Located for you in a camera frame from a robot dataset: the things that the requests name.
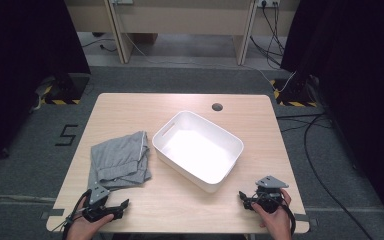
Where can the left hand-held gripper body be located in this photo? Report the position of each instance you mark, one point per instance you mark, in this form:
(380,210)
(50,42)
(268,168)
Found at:
(97,195)

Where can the person's right hand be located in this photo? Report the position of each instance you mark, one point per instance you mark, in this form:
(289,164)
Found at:
(276,221)

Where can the person's left hand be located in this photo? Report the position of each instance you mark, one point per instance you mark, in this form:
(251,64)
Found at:
(86,226)

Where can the grey pants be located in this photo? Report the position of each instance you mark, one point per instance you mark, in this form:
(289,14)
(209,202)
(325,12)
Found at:
(120,160)

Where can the black curtain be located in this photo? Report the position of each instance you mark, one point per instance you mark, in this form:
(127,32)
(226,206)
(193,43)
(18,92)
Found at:
(356,83)
(20,66)

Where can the grey tape strip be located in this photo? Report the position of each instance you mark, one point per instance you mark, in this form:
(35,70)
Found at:
(53,213)
(305,218)

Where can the beige wooden desk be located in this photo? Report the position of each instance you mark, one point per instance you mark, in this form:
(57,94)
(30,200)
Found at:
(180,20)

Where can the white wall socket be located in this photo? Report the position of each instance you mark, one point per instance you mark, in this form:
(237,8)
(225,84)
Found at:
(268,2)

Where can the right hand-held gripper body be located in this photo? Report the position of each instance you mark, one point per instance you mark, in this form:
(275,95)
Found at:
(269,186)

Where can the white plastic bin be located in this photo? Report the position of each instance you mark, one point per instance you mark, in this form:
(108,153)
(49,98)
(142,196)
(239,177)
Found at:
(198,150)

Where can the black stand base striped tape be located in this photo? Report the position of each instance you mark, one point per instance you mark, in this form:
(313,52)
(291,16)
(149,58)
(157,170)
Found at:
(68,86)
(293,93)

